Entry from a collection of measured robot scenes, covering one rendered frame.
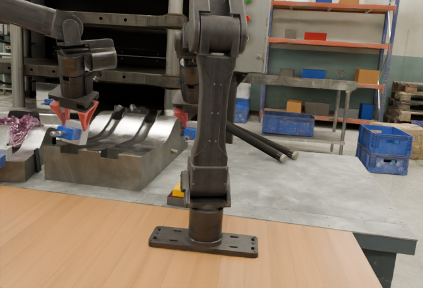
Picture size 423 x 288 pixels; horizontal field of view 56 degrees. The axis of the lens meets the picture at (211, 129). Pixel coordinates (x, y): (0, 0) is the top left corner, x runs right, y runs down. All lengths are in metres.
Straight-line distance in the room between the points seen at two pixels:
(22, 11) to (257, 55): 1.09
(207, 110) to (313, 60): 6.98
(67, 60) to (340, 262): 0.70
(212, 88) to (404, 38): 7.27
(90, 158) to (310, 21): 6.84
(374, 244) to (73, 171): 0.72
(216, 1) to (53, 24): 0.37
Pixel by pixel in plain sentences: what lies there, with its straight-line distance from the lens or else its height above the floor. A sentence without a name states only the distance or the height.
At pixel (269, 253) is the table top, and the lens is 0.77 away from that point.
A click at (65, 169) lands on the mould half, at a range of 1.08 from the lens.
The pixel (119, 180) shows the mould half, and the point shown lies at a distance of 1.02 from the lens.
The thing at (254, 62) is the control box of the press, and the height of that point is 1.12.
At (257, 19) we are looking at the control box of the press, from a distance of 1.78.
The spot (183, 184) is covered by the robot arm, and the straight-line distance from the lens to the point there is 0.72.
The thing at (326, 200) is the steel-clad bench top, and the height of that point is 0.80.
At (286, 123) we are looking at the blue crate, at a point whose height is 0.39.
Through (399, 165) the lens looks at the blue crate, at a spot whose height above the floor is 0.11.
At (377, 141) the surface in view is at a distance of 4.52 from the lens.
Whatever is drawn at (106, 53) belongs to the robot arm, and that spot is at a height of 1.13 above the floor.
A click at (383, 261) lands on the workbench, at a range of 1.01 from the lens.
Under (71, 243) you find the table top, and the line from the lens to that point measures 0.78.
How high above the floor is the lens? 1.15
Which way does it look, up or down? 11 degrees down
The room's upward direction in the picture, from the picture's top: 4 degrees clockwise
